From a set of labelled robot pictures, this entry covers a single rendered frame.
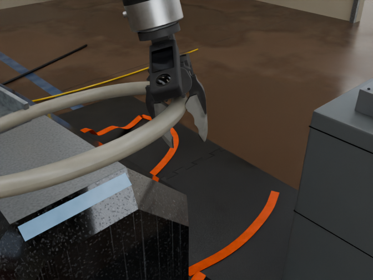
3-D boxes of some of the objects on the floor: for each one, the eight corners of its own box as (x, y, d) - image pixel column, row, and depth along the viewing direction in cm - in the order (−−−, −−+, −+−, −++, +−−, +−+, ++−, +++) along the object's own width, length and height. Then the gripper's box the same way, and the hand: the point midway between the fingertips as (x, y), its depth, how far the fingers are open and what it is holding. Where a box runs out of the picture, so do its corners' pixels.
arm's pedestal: (326, 229, 205) (365, 69, 160) (431, 291, 173) (515, 114, 129) (263, 284, 176) (290, 109, 131) (374, 370, 145) (459, 179, 100)
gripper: (194, 14, 72) (220, 125, 80) (128, 31, 73) (160, 138, 81) (192, 21, 64) (221, 143, 72) (119, 39, 66) (155, 156, 73)
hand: (186, 140), depth 73 cm, fingers closed on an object, 5 cm apart
